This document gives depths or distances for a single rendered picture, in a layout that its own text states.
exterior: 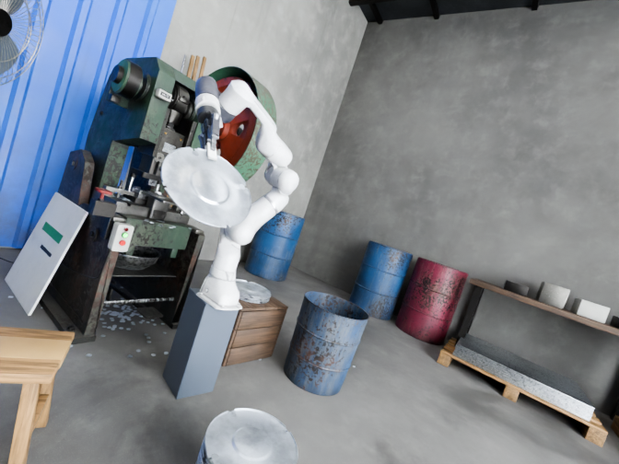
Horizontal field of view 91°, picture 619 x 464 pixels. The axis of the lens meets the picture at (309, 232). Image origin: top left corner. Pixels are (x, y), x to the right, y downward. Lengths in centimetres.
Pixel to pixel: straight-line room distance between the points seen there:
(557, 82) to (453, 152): 130
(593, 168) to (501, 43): 195
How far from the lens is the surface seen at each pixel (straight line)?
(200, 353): 153
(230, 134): 224
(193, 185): 96
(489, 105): 482
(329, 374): 189
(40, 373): 114
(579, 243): 437
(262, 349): 203
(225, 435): 114
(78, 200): 221
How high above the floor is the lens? 96
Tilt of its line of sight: 3 degrees down
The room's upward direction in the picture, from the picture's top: 18 degrees clockwise
